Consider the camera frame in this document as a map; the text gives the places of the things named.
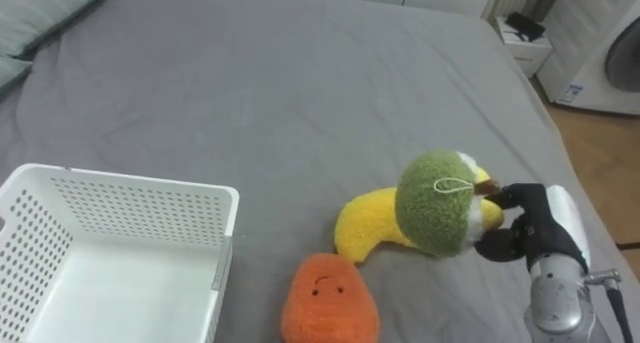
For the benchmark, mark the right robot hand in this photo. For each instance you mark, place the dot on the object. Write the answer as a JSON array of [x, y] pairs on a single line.
[[542, 228]]

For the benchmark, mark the green avocado soft toy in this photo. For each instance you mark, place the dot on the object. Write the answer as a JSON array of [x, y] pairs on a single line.
[[430, 208]]

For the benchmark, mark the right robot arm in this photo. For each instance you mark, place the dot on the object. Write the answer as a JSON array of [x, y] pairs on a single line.
[[560, 303]]

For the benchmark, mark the small white cabinet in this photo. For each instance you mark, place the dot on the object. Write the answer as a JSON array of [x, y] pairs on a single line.
[[525, 55]]

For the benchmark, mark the white washing machine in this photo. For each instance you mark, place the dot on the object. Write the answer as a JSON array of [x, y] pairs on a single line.
[[585, 58]]

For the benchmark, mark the yellow banana soft toy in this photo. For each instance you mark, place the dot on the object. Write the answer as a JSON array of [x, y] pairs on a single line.
[[365, 228]]

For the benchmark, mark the black flat device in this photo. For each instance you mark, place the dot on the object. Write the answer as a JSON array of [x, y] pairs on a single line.
[[525, 25]]

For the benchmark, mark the orange soft toy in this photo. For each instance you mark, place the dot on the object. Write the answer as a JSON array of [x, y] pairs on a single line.
[[330, 303]]

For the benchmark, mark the grey bed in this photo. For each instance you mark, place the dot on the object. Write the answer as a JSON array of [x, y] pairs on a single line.
[[300, 108]]

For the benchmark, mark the white perforated plastic basket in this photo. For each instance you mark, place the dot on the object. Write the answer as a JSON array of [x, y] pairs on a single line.
[[125, 283]]

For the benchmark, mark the grey-green pillow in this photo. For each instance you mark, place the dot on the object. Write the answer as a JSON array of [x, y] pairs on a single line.
[[45, 13], [12, 73]]

